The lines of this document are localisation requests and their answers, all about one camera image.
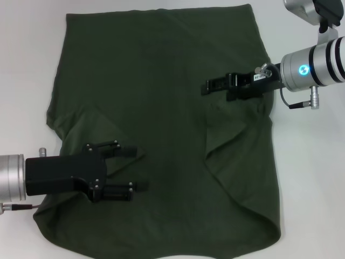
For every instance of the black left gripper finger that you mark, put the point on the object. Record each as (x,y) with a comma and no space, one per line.
(124,151)
(118,193)

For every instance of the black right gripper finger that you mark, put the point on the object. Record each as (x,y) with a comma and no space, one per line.
(242,95)
(218,85)

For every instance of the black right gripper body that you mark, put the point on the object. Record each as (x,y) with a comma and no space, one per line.
(258,83)

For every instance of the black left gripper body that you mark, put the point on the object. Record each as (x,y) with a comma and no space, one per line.
(64,172)

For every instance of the dark green shirt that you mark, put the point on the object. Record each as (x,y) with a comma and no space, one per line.
(161,108)

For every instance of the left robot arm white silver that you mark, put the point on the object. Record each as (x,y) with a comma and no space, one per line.
(12,178)

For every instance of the right gripper silver connector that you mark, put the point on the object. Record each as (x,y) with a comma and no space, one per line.
(265,69)

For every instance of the gripper silver connector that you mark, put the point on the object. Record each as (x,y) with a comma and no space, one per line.
(42,152)
(265,69)

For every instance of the left gripper silver connector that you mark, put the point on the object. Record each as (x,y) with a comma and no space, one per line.
(42,152)

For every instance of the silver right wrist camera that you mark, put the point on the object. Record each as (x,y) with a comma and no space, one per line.
(302,8)

